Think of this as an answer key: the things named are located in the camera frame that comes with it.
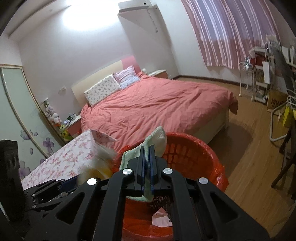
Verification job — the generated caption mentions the green white sock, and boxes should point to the green white sock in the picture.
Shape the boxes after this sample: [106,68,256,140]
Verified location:
[119,126,167,202]

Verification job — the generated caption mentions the white snack packet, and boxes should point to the white snack packet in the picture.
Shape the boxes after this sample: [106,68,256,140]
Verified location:
[77,144,116,185]

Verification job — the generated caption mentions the black white woven pouch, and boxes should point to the black white woven pouch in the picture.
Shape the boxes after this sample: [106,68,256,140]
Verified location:
[151,196,171,214]

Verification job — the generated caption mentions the orange plastic laundry basket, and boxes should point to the orange plastic laundry basket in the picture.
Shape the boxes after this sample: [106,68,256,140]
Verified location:
[122,133,229,240]

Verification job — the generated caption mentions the floral pink white tablecloth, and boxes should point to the floral pink white tablecloth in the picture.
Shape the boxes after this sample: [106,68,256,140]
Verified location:
[22,130,117,190]

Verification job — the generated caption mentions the pink paper in basket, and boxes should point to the pink paper in basket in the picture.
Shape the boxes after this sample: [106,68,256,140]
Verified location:
[152,208,173,227]

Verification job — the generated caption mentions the bed with coral duvet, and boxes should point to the bed with coral duvet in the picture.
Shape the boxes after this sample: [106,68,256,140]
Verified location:
[81,73,238,152]

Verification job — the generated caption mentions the pink left nightstand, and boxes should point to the pink left nightstand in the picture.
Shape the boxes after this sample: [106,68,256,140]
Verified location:
[66,115,81,138]

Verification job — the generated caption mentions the white mug on nightstand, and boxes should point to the white mug on nightstand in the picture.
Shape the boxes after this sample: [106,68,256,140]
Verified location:
[69,113,77,121]

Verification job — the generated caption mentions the hanging plush toys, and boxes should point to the hanging plush toys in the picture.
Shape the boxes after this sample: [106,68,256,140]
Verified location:
[43,98,72,143]

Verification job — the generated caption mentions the right nightstand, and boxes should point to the right nightstand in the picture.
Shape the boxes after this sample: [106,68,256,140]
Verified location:
[148,70,168,79]

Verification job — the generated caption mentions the floral white pillow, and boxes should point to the floral white pillow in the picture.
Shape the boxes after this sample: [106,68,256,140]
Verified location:
[84,74,121,107]

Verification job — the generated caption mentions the pink striped pillow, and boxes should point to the pink striped pillow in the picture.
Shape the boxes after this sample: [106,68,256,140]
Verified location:
[113,65,140,89]

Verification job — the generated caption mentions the sliding wardrobe with flower decals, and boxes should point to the sliding wardrobe with flower decals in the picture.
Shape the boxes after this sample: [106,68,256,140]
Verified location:
[0,65,65,179]

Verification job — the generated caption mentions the beige pink headboard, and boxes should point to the beige pink headboard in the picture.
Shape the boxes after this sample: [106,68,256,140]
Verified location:
[72,56,141,108]

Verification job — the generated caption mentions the black tripod stand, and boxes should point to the black tripod stand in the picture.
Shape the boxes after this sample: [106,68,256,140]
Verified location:
[271,111,295,188]

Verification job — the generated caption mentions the pink striped curtain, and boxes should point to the pink striped curtain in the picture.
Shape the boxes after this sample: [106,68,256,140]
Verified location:
[182,0,280,69]

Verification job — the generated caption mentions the cluttered shelf with items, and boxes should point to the cluttered shelf with items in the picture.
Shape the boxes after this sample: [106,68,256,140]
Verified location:
[249,35,295,110]

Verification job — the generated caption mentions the white air conditioner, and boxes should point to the white air conditioner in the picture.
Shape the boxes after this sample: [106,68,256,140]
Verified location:
[118,0,154,15]

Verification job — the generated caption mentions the white wire rack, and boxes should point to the white wire rack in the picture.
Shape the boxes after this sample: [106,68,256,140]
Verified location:
[239,56,254,101]

